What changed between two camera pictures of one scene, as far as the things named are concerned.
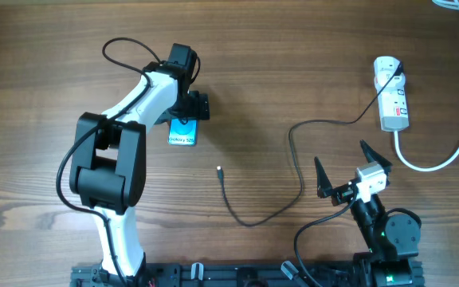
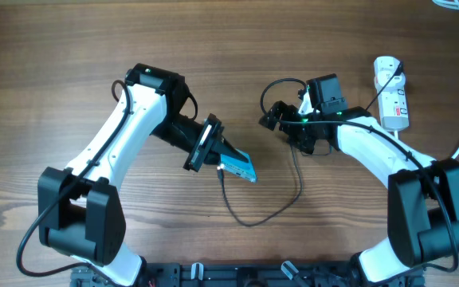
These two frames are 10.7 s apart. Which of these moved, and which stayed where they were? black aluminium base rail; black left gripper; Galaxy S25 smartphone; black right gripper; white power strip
Moved: black right gripper; black left gripper; Galaxy S25 smartphone
Stayed: black aluminium base rail; white power strip
